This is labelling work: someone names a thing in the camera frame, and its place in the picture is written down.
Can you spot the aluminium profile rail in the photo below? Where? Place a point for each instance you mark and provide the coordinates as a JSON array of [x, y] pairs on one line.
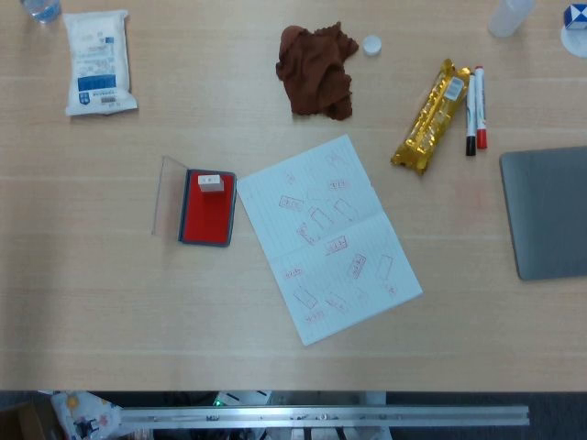
[[321, 416]]

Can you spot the blue white snake puzzle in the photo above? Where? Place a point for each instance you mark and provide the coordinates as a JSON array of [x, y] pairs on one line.
[[577, 16]]

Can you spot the open lined notebook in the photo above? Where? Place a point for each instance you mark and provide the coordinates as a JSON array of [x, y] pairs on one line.
[[330, 247]]

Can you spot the gold foil snack package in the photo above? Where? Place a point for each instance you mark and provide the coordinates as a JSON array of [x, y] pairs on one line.
[[433, 117]]

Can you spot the brown crumpled cloth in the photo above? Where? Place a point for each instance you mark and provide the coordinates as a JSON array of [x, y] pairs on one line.
[[316, 73]]

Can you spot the white blue wipes packet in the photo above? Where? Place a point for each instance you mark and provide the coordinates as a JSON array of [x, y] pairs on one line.
[[98, 59]]

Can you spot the grey closed laptop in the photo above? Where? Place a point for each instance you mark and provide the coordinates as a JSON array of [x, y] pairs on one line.
[[550, 215]]

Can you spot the white round disc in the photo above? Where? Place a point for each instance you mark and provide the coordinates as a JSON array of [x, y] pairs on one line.
[[575, 43]]

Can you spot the black capped whiteboard marker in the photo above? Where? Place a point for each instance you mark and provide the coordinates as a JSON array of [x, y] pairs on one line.
[[471, 119]]

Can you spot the red ink pad case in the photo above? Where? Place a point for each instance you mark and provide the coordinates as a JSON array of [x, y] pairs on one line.
[[206, 220]]

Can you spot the translucent squeeze wash bottle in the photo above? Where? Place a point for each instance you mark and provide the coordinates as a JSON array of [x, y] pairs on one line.
[[506, 16]]

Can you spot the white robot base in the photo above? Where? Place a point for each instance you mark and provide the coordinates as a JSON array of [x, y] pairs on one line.
[[238, 398]]

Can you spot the white bottle cap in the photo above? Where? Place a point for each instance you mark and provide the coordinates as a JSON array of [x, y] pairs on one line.
[[372, 45]]

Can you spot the white patterned bag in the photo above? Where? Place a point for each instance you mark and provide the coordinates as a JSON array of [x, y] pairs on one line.
[[85, 414]]

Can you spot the small white stamp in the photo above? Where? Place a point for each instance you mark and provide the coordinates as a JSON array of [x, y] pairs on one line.
[[210, 183]]

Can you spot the red capped whiteboard marker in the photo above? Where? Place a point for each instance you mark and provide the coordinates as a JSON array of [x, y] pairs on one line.
[[480, 105]]

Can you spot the clear plastic water bottle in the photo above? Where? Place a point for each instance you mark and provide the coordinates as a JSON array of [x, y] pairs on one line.
[[43, 10]]

